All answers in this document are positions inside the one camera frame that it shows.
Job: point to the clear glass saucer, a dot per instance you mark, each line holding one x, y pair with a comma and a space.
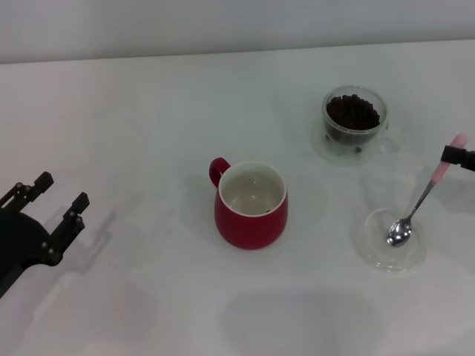
335, 157

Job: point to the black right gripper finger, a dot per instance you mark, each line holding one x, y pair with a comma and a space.
460, 156

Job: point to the clear glass cup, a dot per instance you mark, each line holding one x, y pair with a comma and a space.
378, 135

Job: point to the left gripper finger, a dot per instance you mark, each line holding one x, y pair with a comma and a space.
68, 226
27, 191

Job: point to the coffee beans pile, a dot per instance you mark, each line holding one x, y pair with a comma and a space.
352, 111

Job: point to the small clear glass dish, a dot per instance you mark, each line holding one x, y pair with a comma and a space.
375, 252

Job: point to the red ceramic mug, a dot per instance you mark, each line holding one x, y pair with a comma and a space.
252, 231

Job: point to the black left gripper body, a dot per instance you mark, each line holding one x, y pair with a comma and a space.
18, 241

